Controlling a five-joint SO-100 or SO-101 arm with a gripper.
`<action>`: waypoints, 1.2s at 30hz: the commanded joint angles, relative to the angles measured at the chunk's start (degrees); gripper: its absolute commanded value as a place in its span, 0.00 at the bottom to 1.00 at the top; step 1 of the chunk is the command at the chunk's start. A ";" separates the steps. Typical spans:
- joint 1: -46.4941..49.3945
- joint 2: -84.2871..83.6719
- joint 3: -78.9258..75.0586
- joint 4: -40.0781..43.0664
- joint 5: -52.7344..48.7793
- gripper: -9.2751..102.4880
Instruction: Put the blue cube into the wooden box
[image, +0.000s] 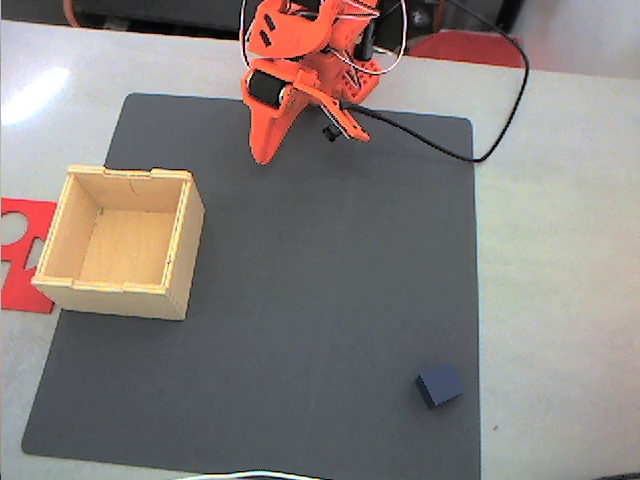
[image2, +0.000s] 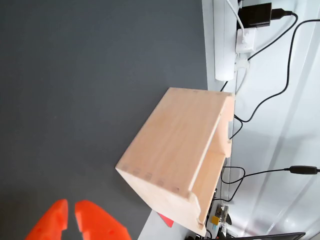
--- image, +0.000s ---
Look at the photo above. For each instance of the blue cube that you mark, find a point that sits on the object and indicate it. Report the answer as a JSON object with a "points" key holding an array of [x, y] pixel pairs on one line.
{"points": [[441, 384]]}

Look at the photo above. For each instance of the wooden box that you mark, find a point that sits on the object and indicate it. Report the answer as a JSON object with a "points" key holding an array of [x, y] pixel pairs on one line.
{"points": [[125, 240]]}

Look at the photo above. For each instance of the grey mat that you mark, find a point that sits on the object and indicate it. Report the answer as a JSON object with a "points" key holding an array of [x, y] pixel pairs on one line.
{"points": [[325, 300]]}

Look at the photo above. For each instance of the red flat object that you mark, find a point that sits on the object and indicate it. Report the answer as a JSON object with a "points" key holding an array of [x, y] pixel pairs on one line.
{"points": [[465, 47]]}

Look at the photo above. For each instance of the red cutout sheet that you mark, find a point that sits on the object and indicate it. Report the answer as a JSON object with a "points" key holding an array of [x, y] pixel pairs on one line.
{"points": [[20, 290]]}

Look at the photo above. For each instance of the orange bracket with black camera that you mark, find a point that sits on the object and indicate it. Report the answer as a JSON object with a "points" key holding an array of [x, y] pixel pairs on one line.
{"points": [[345, 117]]}

